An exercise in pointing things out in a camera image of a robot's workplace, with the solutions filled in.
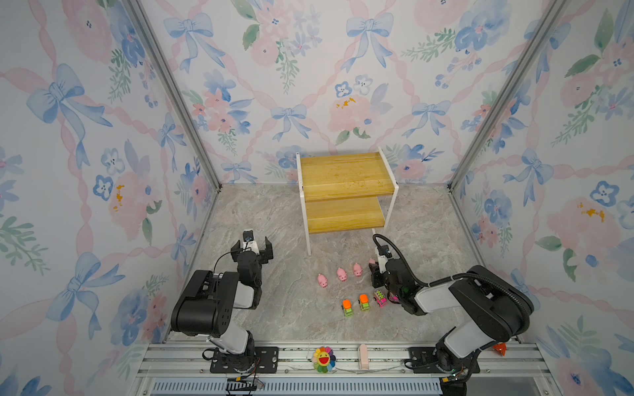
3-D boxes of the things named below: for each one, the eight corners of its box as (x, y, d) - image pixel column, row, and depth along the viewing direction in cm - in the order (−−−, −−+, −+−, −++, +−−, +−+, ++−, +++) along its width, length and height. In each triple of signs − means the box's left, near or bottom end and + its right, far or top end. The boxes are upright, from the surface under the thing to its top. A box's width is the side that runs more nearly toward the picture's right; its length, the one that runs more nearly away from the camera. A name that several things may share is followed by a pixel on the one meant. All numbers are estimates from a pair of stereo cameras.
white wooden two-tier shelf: (307, 258, 98) (303, 199, 71) (302, 218, 111) (297, 154, 83) (378, 249, 101) (400, 189, 73) (365, 211, 113) (380, 147, 86)
